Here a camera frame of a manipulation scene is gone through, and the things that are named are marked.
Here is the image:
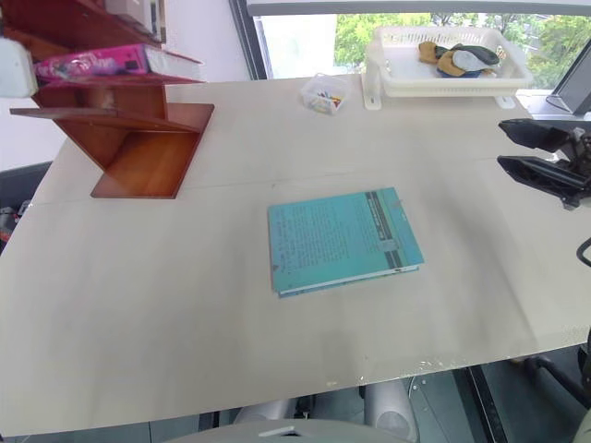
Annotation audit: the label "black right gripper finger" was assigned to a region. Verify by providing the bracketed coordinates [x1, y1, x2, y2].
[496, 155, 591, 201]
[498, 118, 573, 154]

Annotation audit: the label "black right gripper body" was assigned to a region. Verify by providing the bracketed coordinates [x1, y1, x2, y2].
[556, 127, 591, 211]

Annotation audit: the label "teal hardcover book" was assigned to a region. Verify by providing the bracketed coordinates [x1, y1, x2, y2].
[267, 186, 427, 300]

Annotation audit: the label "wooden bookshelf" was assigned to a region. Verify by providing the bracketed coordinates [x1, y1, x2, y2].
[0, 0, 216, 200]

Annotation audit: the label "pink hardcover book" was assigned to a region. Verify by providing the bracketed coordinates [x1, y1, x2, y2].
[32, 43, 205, 84]

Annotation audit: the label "dark monitor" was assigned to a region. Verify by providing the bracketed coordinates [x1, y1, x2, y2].
[546, 64, 591, 117]

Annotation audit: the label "dark green cloth glove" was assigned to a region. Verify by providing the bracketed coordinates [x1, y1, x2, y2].
[450, 43, 503, 70]

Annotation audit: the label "grey white cloth piece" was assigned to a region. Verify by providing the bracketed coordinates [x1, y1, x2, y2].
[448, 49, 487, 74]

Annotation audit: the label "plush toy in basket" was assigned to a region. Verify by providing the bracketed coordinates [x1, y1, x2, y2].
[416, 41, 467, 78]

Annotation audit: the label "white plastic basket rack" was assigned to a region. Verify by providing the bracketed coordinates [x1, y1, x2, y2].
[362, 25, 535, 112]

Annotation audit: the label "black chair base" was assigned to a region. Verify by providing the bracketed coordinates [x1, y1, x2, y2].
[524, 325, 591, 424]

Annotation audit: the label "small clear plastic container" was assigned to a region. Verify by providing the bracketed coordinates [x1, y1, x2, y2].
[298, 72, 353, 118]

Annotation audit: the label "silver rounded cylinder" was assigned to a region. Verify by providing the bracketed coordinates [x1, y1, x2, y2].
[363, 381, 420, 443]
[234, 398, 299, 426]

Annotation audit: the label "white books on shelf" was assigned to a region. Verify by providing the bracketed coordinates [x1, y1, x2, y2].
[104, 0, 166, 42]

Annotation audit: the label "white block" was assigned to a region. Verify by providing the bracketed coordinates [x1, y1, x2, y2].
[0, 38, 37, 99]

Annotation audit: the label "dark window frame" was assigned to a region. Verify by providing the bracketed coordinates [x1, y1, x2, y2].
[229, 0, 274, 83]

